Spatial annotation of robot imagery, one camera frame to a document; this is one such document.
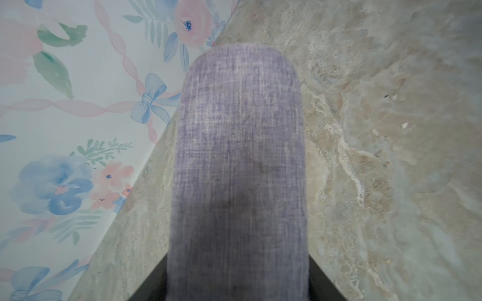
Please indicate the purple fabric eyeglass case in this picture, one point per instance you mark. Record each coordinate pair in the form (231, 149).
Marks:
(239, 211)

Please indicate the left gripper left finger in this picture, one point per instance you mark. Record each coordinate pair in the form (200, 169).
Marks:
(155, 286)

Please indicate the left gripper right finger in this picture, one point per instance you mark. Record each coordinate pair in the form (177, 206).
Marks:
(321, 288)

